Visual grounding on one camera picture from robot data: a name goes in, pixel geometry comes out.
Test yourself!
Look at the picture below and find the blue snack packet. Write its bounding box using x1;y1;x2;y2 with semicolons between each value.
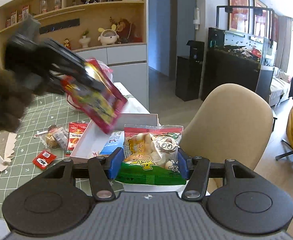
100;131;125;155

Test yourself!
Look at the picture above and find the green red peanut snack bag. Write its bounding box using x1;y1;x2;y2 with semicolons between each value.
116;125;186;186

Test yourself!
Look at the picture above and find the small red sachet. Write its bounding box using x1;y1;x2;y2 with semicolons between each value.
33;150;57;170

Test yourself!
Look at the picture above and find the large red snack bag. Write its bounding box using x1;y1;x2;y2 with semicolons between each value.
61;59;127;134

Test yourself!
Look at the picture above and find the gloved left hand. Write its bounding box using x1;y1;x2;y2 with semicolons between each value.
0;69;47;132

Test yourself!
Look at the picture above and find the pink cardboard box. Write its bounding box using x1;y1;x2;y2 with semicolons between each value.
70;113;158;163

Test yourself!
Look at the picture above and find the green checked tablecloth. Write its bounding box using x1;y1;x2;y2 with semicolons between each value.
0;93;125;221

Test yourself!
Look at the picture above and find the white bunny figurine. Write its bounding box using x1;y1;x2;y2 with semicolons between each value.
98;24;119;46

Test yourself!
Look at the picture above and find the red sauce strip packet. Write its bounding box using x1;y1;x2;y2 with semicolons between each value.
66;122;88;155

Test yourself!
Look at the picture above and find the red white clown face bag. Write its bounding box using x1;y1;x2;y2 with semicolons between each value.
63;58;115;113

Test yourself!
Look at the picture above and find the bread bun clear packet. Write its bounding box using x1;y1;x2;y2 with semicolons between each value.
34;125;68;151

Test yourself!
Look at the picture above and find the beige dining chair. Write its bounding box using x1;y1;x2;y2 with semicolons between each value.
178;83;274;195

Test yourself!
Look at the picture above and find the lion plush toy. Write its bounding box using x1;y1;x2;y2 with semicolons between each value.
115;19;136;43

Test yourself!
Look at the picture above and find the black water dispenser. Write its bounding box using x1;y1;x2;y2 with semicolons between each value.
175;40;205;101

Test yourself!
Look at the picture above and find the black fish tank cabinet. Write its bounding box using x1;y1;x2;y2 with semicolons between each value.
200;5;275;101

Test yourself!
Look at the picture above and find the wooden wall shelf unit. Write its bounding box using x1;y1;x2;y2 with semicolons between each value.
0;0;149;107

